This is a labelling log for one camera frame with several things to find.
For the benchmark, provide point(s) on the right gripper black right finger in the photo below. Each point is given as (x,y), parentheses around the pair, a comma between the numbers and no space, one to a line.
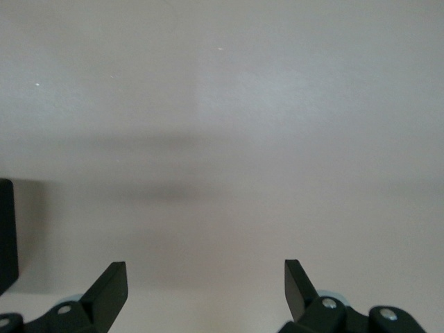
(301,298)

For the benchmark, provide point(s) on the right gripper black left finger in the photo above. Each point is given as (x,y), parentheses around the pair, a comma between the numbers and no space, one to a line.
(104,295)

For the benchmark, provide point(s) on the black rectangular plastic box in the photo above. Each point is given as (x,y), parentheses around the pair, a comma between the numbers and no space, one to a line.
(7,236)

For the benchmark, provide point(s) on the table cover sheet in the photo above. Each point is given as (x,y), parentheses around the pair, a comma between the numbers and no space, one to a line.
(222,104)

